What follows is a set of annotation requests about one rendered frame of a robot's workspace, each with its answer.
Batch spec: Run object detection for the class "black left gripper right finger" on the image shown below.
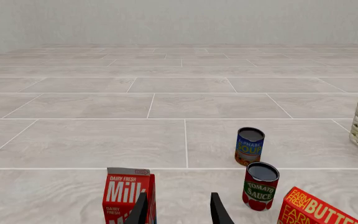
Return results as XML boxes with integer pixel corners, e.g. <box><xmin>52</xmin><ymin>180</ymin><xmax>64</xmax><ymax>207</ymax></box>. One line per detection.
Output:
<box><xmin>210</xmin><ymin>192</ymin><xmax>236</xmax><ymax>224</ymax></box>

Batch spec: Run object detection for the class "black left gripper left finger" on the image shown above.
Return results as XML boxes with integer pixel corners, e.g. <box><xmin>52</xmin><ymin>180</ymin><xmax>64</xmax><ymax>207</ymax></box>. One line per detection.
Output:
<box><xmin>124</xmin><ymin>192</ymin><xmax>149</xmax><ymax>224</ymax></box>

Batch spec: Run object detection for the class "red milk carton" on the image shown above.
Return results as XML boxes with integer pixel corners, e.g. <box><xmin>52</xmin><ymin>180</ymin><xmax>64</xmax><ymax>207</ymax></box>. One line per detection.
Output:
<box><xmin>102</xmin><ymin>166</ymin><xmax>157</xmax><ymax>224</ymax></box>

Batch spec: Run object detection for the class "red tomato sauce tin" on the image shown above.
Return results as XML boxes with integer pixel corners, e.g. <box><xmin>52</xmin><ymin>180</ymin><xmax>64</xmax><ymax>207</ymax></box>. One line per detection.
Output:
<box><xmin>242</xmin><ymin>161</ymin><xmax>280</xmax><ymax>212</ymax></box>

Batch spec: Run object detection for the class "blue alphabet soup tin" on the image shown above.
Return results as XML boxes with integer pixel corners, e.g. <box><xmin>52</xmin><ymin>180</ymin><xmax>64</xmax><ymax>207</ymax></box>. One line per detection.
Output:
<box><xmin>234</xmin><ymin>127</ymin><xmax>265</xmax><ymax>167</ymax></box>

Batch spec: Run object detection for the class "red and yellow butter box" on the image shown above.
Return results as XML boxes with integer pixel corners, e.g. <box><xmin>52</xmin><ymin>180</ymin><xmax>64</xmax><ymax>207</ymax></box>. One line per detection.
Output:
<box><xmin>277</xmin><ymin>186</ymin><xmax>358</xmax><ymax>224</ymax></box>

